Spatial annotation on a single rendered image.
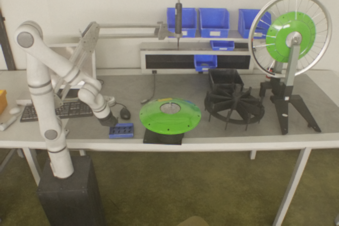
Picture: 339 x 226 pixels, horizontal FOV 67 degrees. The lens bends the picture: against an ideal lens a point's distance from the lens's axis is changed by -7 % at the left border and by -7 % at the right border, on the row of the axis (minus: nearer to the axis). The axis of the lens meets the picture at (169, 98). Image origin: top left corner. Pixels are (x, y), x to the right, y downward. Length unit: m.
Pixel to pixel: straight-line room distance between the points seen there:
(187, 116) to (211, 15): 1.00
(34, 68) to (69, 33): 1.20
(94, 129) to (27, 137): 0.37
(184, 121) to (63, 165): 0.61
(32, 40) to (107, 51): 1.28
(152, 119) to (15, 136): 0.80
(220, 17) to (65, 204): 1.61
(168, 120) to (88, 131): 0.49
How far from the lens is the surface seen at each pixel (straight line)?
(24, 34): 1.03
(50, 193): 1.41
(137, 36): 1.44
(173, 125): 1.28
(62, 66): 1.07
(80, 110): 1.72
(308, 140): 1.62
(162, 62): 2.21
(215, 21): 2.13
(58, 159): 1.34
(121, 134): 1.47
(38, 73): 1.11
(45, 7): 2.30
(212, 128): 1.54
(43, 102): 1.15
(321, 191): 2.71
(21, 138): 1.66
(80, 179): 1.40
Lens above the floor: 1.84
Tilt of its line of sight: 31 degrees down
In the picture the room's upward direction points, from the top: straight up
